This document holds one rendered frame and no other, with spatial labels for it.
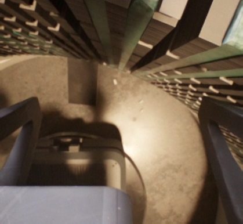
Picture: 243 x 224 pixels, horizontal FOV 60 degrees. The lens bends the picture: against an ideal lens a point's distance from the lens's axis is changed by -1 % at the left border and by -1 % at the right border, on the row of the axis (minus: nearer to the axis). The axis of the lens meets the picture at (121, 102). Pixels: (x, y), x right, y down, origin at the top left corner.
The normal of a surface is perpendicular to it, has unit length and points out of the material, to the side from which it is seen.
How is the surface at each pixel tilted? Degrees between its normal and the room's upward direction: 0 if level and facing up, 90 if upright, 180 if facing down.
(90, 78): 24
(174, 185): 0
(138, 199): 0
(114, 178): 0
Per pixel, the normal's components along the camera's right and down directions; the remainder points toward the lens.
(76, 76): -0.02, 0.50
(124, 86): 0.02, 0.10
